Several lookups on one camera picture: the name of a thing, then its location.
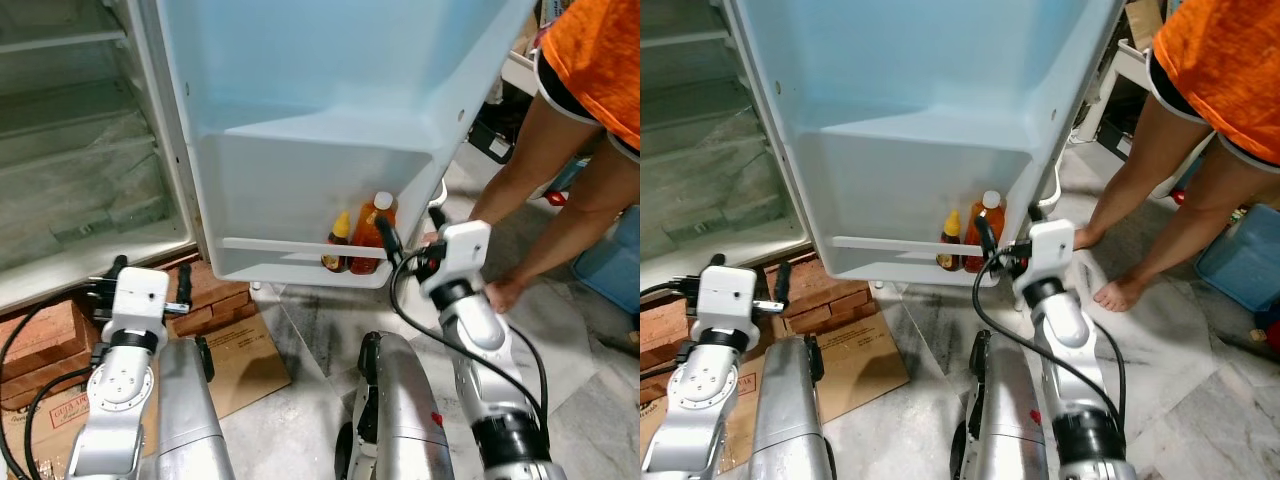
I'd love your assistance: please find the yellow cap sauce bottle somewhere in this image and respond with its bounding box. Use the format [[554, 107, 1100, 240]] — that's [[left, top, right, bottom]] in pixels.
[[321, 210, 354, 274], [937, 209, 967, 274]]

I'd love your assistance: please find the white fridge shelf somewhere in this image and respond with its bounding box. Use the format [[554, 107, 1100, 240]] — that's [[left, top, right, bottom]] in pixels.
[[0, 80, 156, 143], [0, 27, 129, 53], [640, 27, 737, 52], [640, 78, 773, 143]]

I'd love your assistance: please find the silver mini fridge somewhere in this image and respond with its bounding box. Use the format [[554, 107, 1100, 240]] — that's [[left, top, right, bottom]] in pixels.
[[0, 0, 542, 313], [640, 0, 1128, 292]]

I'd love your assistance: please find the red brick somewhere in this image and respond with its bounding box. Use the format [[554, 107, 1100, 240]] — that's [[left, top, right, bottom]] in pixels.
[[0, 350, 101, 412], [792, 288, 852, 337], [764, 261, 831, 301], [188, 290, 252, 337], [163, 261, 229, 303], [0, 299, 102, 360], [640, 345, 693, 402], [640, 298, 702, 352]]

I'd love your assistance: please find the white cap orange bottle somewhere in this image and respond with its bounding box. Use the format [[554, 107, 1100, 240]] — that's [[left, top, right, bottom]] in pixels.
[[962, 189, 1007, 275], [350, 191, 399, 277]]

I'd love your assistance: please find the blue plastic box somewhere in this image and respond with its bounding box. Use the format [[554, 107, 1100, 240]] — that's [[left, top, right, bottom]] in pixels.
[[574, 205, 641, 317], [1194, 204, 1280, 312]]

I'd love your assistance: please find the black boxy item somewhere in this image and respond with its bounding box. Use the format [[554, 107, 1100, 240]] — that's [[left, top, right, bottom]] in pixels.
[[469, 104, 517, 163], [1084, 85, 1133, 162]]

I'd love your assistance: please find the silver robot left leg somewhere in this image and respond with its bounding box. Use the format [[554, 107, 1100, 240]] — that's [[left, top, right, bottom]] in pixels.
[[747, 334, 837, 480], [154, 337, 237, 480]]

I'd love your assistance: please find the silver robot leg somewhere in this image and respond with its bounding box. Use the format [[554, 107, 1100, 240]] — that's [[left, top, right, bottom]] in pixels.
[[154, 337, 237, 480], [747, 334, 837, 480], [334, 331, 457, 480], [949, 329, 1052, 480]]

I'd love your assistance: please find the silver robot right leg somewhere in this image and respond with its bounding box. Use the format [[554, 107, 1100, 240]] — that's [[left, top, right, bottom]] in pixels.
[[949, 329, 1052, 480], [334, 331, 457, 480]]

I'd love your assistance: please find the person in orange shirt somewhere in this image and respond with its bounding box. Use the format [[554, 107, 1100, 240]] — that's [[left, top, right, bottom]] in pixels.
[[1074, 0, 1280, 314], [469, 0, 641, 316]]

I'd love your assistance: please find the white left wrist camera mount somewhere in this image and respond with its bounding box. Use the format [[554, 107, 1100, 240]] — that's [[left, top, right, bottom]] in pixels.
[[696, 264, 762, 342], [102, 266, 172, 347]]

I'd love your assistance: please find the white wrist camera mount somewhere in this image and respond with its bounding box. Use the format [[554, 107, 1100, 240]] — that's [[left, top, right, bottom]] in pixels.
[[696, 264, 762, 342], [102, 266, 172, 347], [420, 220, 494, 297], [1014, 219, 1080, 292]]

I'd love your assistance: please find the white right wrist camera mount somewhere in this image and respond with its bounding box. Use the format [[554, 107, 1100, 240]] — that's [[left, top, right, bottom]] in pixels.
[[420, 220, 494, 297], [1014, 219, 1080, 292]]

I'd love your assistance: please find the white frame table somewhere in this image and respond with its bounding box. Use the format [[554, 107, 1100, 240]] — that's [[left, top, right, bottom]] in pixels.
[[498, 48, 542, 99], [1072, 42, 1153, 147]]

